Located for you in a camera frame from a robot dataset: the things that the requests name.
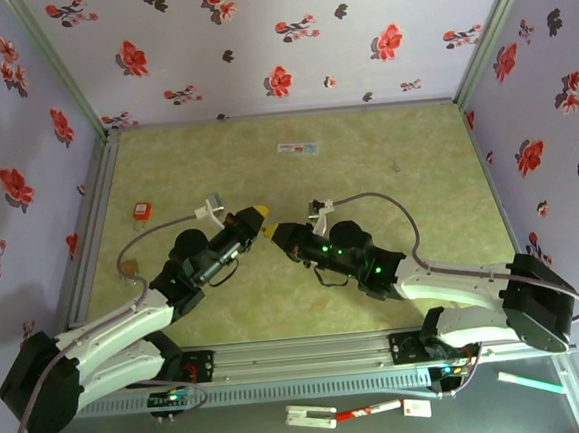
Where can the red padlock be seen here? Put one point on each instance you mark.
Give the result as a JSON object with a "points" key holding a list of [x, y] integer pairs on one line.
{"points": [[141, 210]]}

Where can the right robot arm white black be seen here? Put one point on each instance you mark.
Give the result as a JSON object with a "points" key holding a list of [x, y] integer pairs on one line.
{"points": [[450, 284]]}

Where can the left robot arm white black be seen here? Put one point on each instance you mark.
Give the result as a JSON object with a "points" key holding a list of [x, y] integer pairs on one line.
{"points": [[112, 325]]}

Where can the white printed sticker label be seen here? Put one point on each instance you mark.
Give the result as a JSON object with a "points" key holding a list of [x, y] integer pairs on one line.
{"points": [[298, 148]]}

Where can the red white marker pen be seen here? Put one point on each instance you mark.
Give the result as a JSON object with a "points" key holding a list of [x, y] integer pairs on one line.
{"points": [[365, 411]]}

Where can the white card red logo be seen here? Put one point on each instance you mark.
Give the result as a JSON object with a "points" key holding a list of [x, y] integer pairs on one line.
{"points": [[417, 408]]}

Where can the white green stick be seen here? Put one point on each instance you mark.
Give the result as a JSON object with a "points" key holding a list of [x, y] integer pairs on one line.
{"points": [[533, 383]]}

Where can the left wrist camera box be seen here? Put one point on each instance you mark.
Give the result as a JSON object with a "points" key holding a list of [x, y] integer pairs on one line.
{"points": [[214, 201]]}

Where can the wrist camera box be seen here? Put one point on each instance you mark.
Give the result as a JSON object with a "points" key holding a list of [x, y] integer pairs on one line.
{"points": [[214, 201], [315, 209]]}

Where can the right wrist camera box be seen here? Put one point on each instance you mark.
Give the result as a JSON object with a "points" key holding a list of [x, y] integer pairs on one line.
{"points": [[315, 209]]}

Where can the thin aluminium table rail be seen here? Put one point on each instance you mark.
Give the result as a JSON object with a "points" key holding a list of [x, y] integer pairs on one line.
{"points": [[281, 114]]}

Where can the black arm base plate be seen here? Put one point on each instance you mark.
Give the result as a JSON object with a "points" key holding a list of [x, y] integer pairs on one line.
{"points": [[203, 368], [403, 350]]}

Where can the wide aluminium base rail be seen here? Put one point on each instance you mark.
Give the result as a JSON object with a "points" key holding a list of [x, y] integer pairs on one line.
{"points": [[300, 356]]}

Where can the aluminium side rail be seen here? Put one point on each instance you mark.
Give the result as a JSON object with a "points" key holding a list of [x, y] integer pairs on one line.
{"points": [[101, 181], [484, 161]]}

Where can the white plastic bracket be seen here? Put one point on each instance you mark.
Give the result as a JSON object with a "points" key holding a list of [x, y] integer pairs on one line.
{"points": [[298, 419]]}

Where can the aluminium corner post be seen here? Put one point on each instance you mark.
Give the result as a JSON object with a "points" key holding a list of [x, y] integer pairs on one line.
{"points": [[493, 30], [57, 69]]}

